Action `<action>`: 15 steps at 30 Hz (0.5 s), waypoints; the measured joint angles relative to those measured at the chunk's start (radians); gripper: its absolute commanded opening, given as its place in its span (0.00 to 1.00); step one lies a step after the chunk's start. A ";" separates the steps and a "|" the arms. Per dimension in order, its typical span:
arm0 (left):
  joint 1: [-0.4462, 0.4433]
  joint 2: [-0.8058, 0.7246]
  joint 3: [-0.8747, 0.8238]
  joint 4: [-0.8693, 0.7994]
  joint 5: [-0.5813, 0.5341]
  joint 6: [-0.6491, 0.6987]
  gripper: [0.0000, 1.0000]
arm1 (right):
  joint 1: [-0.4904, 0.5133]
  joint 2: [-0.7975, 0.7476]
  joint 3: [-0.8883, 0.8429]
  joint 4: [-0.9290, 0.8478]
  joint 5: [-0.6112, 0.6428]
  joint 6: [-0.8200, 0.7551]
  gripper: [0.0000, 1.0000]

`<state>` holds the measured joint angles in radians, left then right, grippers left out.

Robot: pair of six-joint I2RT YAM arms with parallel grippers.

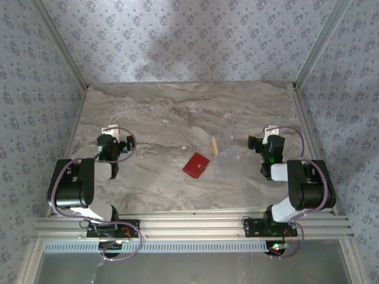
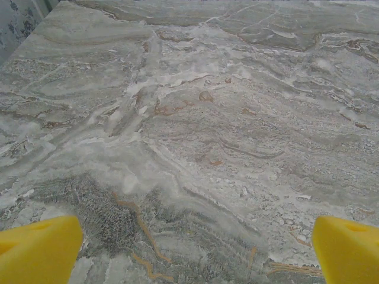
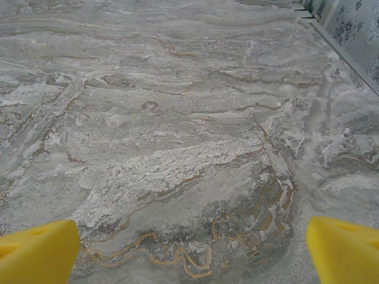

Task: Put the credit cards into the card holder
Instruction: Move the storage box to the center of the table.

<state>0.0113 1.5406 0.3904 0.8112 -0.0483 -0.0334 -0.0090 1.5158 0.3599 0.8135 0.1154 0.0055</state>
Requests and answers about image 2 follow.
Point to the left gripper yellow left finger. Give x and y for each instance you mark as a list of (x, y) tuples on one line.
[(38, 251)]

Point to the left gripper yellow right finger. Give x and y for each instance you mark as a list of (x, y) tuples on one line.
[(349, 254)]

